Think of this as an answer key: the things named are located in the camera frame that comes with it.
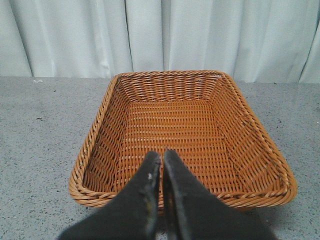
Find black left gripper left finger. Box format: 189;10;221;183
58;151;161;240

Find white pleated curtain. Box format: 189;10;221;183
0;0;320;84

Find brown wicker basket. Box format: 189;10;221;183
68;70;298;211

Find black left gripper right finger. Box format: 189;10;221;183
163;149;276;240

